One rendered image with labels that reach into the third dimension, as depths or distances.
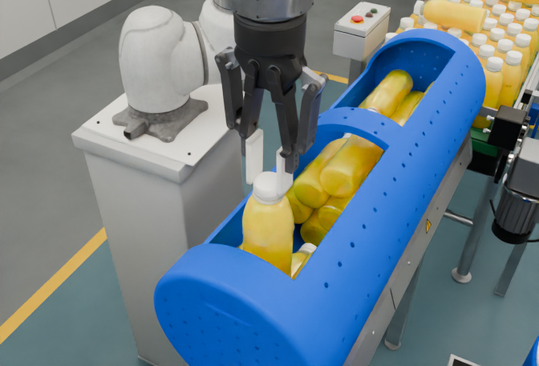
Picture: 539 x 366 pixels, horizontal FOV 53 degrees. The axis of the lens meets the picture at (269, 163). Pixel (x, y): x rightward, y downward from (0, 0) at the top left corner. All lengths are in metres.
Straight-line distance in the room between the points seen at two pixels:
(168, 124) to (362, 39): 0.64
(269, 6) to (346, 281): 0.41
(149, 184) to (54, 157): 1.78
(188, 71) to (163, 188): 0.29
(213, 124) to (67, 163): 1.76
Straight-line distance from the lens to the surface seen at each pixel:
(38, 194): 2.89
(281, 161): 0.64
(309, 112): 0.58
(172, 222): 1.40
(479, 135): 1.62
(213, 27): 1.26
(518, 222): 1.79
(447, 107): 1.14
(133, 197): 1.43
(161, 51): 1.24
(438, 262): 2.46
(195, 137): 1.32
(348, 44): 1.67
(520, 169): 1.67
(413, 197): 0.96
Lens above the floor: 1.77
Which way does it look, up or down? 39 degrees down
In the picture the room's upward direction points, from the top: straight up
